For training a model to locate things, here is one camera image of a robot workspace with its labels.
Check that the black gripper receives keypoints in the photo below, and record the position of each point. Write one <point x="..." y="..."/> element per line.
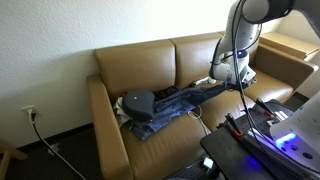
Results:
<point x="248" y="76"/>

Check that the blue denim trousers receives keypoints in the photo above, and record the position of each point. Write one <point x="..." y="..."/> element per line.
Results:
<point x="180" y="101"/>

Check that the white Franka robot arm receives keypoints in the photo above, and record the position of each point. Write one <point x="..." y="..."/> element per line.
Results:
<point x="241" y="33"/>

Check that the red and black clamp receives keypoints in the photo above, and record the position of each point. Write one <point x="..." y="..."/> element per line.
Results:
<point x="265" y="106"/>
<point x="233" y="125"/>

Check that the white remote-shaped device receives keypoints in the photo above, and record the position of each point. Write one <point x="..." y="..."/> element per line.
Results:
<point x="203" y="81"/>

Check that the wooden side table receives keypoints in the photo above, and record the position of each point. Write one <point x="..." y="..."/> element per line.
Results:
<point x="290" y="43"/>

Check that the black mounting table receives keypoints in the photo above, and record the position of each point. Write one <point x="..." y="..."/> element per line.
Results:
<point x="230" y="153"/>

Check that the white power adapter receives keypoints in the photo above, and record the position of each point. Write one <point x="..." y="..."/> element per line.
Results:
<point x="208" y="162"/>

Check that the dark power strip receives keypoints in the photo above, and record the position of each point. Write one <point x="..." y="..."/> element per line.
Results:
<point x="190" y="172"/>

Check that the brown leather sofa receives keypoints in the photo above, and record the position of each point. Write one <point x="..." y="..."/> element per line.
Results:
<point x="160" y="146"/>

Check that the gray cap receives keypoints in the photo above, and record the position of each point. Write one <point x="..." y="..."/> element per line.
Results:
<point x="138" y="103"/>

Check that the white cloth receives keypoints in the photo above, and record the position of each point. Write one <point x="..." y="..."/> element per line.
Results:
<point x="120" y="111"/>

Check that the white wall outlet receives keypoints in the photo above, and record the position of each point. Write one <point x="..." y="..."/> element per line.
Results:
<point x="27" y="109"/>

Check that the wooden chair frame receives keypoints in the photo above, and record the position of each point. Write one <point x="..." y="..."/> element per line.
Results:
<point x="8" y="155"/>

